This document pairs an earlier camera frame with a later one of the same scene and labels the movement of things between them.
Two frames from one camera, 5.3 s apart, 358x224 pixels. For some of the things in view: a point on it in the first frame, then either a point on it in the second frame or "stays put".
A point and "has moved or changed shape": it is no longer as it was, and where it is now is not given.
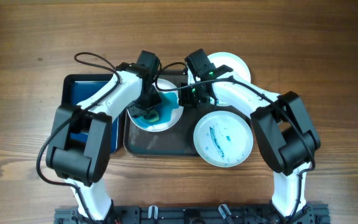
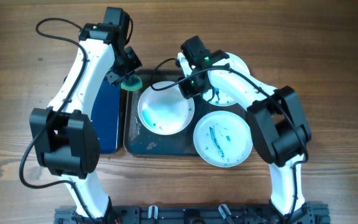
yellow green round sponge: [156, 118] has moved or changed shape
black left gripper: [135, 114] → [135, 65]
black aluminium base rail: [264, 213] stays put
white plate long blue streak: [223, 139] stays put
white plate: [240, 71] stays put
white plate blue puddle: [169, 110] has moved or changed shape
